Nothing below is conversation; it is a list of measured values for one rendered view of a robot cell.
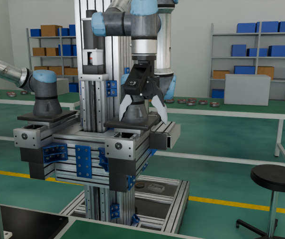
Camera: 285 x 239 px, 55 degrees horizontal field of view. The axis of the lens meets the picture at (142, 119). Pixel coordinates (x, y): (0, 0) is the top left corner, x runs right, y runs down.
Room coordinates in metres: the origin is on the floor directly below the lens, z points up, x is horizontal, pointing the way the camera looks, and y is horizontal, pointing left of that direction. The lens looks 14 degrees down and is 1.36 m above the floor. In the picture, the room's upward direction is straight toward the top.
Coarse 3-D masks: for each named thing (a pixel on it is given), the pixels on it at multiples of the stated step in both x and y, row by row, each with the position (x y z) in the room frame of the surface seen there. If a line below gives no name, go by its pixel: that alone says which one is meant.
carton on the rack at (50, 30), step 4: (44, 28) 7.61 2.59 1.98; (48, 28) 7.58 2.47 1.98; (52, 28) 7.56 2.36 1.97; (56, 28) 7.61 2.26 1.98; (44, 32) 7.62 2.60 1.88; (48, 32) 7.59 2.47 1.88; (52, 32) 7.56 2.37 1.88; (56, 32) 7.60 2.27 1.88; (44, 36) 7.62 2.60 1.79; (48, 36) 7.59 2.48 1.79; (52, 36) 7.56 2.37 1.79
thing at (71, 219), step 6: (0, 204) 1.03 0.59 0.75; (30, 210) 0.99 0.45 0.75; (36, 210) 0.99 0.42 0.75; (66, 216) 0.94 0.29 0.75; (72, 216) 0.94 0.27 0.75; (72, 222) 0.90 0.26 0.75; (96, 222) 0.90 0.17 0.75; (102, 222) 0.90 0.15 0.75; (108, 222) 0.90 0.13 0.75; (66, 228) 0.87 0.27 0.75; (132, 228) 0.87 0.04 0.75; (138, 228) 0.87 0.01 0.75; (60, 234) 0.84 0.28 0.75; (162, 234) 0.84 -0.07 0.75; (168, 234) 0.84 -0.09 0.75; (174, 234) 0.84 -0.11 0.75
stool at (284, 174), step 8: (256, 168) 1.83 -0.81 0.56; (264, 168) 1.83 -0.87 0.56; (272, 168) 1.83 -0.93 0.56; (280, 168) 1.83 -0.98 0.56; (256, 176) 1.72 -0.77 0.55; (264, 176) 1.69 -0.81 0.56; (272, 176) 1.69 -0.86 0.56; (280, 176) 1.69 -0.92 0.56; (264, 184) 1.64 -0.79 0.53; (272, 184) 1.61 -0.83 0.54; (280, 184) 1.60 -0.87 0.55; (272, 192) 1.74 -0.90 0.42; (272, 200) 1.74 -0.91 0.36; (272, 208) 1.73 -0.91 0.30; (272, 216) 1.73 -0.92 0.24; (240, 224) 1.91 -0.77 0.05; (248, 224) 1.89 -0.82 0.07; (272, 224) 1.73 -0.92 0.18; (256, 232) 1.81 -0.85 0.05; (264, 232) 1.79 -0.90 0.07; (272, 232) 1.73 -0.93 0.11
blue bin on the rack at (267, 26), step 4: (256, 24) 6.36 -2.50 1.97; (264, 24) 6.17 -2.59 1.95; (268, 24) 6.14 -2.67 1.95; (272, 24) 6.12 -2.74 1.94; (276, 24) 6.09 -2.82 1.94; (256, 28) 6.26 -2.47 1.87; (264, 28) 6.16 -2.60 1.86; (268, 28) 6.14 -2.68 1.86; (272, 28) 6.12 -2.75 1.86; (276, 28) 6.09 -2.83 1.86; (256, 32) 6.21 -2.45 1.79; (264, 32) 6.16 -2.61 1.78
